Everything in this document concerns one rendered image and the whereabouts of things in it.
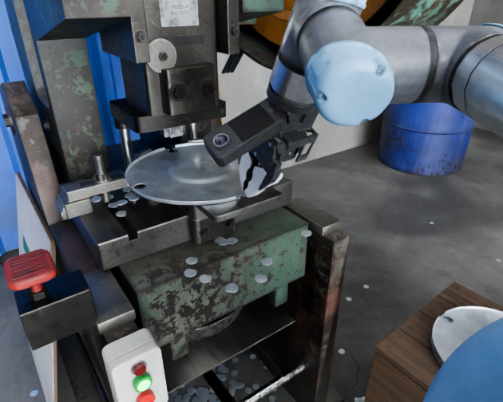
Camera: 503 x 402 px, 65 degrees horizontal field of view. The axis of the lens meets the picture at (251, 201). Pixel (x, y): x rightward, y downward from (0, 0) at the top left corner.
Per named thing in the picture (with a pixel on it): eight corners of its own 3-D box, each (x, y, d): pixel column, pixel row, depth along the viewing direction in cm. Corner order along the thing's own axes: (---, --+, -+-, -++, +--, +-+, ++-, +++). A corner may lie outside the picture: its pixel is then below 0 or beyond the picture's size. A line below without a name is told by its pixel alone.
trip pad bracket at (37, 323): (112, 372, 67) (90, 282, 58) (52, 402, 62) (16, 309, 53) (102, 348, 71) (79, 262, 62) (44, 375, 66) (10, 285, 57)
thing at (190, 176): (305, 177, 75) (305, 174, 74) (164, 223, 60) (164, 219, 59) (224, 136, 95) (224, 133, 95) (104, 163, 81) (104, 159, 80)
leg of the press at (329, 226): (343, 405, 117) (397, 106, 74) (315, 427, 111) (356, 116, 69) (197, 255, 183) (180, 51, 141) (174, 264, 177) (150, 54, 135)
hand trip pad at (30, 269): (69, 310, 57) (57, 269, 53) (23, 329, 54) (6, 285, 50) (58, 284, 62) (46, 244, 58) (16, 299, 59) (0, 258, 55)
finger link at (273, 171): (271, 195, 62) (289, 155, 56) (263, 197, 62) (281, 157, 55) (255, 175, 64) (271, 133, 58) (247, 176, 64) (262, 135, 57)
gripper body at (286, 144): (306, 163, 63) (337, 101, 54) (264, 177, 58) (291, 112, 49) (278, 133, 66) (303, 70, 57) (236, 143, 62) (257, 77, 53)
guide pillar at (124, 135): (136, 170, 89) (127, 108, 82) (127, 172, 88) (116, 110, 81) (133, 167, 90) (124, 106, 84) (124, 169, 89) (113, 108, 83)
